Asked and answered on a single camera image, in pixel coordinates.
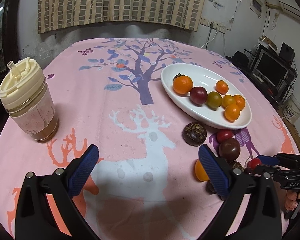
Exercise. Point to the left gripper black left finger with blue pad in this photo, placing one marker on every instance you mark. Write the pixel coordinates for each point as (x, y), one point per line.
(34, 218)

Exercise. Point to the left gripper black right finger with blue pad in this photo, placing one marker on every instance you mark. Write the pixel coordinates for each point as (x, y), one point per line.
(262, 217)

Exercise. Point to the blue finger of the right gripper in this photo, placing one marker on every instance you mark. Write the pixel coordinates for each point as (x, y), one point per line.
(268, 160)

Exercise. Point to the small red cherry tomato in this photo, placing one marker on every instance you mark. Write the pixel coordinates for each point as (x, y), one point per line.
(253, 163)

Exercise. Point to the brown mangosteen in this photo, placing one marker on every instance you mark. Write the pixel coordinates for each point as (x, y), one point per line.
(194, 134)
(236, 165)

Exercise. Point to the dark purple tomato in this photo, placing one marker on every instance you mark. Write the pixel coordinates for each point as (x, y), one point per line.
(229, 150)

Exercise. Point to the dark passion fruit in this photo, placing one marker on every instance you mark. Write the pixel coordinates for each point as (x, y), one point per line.
(209, 188)

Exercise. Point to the person's right hand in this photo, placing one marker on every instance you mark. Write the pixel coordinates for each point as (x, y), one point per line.
(291, 198)

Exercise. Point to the white plastic bucket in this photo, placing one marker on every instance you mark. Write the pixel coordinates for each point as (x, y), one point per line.
(291, 109)

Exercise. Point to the front small orange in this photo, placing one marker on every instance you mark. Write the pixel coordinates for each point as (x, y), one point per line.
(232, 112)

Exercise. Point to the small orange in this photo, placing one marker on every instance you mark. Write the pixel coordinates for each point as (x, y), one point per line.
(240, 101)
(232, 112)
(222, 87)

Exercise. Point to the right small orange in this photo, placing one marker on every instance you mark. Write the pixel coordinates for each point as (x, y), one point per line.
(240, 101)

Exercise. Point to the yellow orange kumquat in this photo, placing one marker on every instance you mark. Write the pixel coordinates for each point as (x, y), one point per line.
(228, 100)

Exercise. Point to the green brown tomato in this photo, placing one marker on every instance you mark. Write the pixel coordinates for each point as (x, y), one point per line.
(214, 100)

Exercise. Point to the black metal shelf rack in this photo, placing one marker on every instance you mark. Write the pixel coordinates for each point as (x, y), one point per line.
(275, 95)

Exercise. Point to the small far orange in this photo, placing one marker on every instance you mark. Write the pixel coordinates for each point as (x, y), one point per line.
(222, 87)

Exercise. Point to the black computer monitor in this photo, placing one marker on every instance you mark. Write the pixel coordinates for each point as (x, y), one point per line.
(270, 69)

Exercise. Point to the white oval plate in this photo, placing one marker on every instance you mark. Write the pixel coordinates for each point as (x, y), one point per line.
(203, 77)

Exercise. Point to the dark red plum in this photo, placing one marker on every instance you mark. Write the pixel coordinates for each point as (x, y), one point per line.
(198, 95)

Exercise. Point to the black speaker box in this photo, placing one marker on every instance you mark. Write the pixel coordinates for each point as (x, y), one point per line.
(287, 53)

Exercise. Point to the large orange tangerine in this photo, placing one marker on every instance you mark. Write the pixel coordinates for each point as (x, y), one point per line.
(182, 84)

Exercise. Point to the cream lidded tumbler cup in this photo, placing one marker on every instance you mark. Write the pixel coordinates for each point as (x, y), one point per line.
(25, 95)

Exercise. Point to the white air conditioner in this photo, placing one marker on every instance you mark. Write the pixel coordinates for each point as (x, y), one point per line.
(291, 8)

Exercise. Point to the checked beige curtain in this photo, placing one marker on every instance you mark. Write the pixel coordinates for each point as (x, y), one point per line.
(60, 14)

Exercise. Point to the white wall power strip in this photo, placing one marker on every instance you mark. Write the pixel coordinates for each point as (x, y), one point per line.
(213, 25)

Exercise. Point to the white wall electrical box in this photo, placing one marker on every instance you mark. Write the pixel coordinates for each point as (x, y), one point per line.
(256, 7)

